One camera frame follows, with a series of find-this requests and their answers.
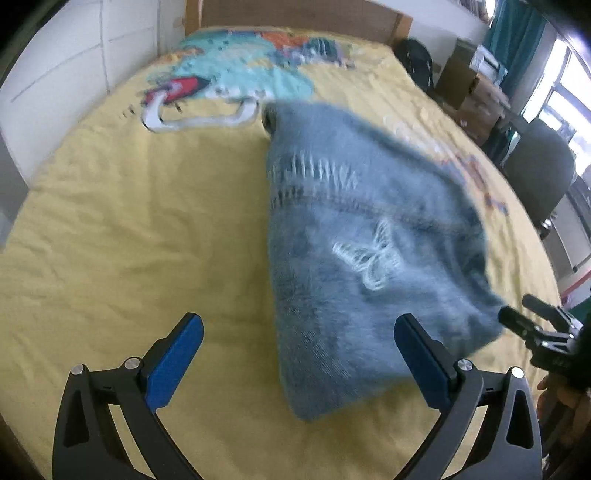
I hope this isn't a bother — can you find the black backpack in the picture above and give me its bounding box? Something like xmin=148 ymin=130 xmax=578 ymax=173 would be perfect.
xmin=394 ymin=38 xmax=435 ymax=89

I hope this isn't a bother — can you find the person's right hand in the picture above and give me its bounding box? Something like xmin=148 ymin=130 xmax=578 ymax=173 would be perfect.
xmin=536 ymin=375 xmax=588 ymax=462

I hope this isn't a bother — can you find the low cardboard box stack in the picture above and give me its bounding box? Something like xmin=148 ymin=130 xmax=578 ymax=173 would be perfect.
xmin=461 ymin=76 xmax=512 ymax=141

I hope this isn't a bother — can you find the blue fuzzy butterfly sweater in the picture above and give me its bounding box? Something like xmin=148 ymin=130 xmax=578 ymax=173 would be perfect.
xmin=261 ymin=99 xmax=509 ymax=423

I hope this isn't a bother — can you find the wooden bed headboard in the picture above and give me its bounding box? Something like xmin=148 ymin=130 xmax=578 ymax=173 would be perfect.
xmin=185 ymin=0 xmax=413 ymax=46

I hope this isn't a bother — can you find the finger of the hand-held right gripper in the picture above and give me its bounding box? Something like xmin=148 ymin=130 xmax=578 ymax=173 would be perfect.
xmin=522 ymin=294 xmax=579 ymax=329
xmin=498 ymin=305 xmax=544 ymax=344

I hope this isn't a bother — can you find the black office chair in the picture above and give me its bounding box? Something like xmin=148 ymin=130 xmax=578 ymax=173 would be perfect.
xmin=502 ymin=117 xmax=579 ymax=228

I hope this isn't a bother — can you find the teal curtain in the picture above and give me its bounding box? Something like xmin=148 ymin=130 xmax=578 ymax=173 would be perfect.
xmin=484 ymin=0 xmax=560 ymax=118

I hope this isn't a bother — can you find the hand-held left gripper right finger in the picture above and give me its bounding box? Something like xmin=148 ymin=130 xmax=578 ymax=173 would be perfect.
xmin=394 ymin=312 xmax=544 ymax=480

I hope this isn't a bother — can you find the yellow printed bed sheet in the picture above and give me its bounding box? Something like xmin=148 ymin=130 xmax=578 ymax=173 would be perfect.
xmin=0 ymin=27 xmax=561 ymax=480

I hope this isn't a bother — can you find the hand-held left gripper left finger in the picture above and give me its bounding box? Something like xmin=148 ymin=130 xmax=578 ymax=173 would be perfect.
xmin=52 ymin=312 xmax=204 ymax=480

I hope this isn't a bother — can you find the window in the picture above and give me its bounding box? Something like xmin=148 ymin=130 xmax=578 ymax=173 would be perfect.
xmin=544 ymin=28 xmax=591 ymax=155

